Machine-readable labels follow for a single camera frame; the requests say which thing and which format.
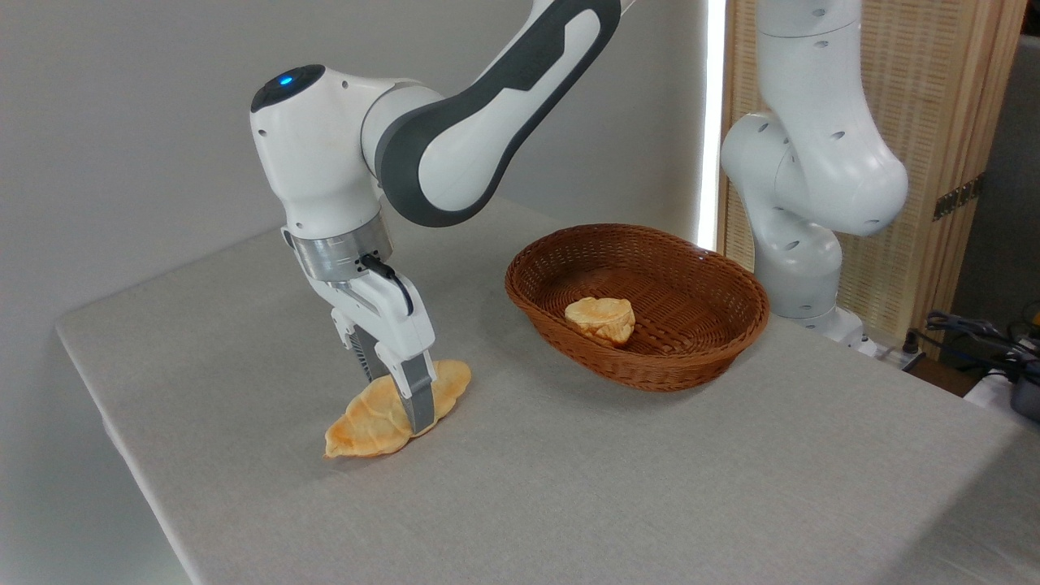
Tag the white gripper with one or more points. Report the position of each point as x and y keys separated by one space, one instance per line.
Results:
x=390 y=321

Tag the long golden croissant bread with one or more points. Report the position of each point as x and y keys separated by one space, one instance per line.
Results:
x=366 y=422

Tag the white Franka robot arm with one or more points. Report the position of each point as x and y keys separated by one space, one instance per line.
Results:
x=325 y=162

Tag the small round bread piece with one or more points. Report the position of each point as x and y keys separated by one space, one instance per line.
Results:
x=601 y=318

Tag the brown wicker oval basket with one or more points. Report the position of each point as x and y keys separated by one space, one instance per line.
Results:
x=691 y=357

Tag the grey tablecloth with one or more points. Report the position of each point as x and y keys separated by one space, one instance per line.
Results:
x=569 y=487

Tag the black metal hinge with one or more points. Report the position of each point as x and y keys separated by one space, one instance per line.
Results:
x=959 y=197

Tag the wooden bamboo screen panel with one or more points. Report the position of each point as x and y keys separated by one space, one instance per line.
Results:
x=934 y=97

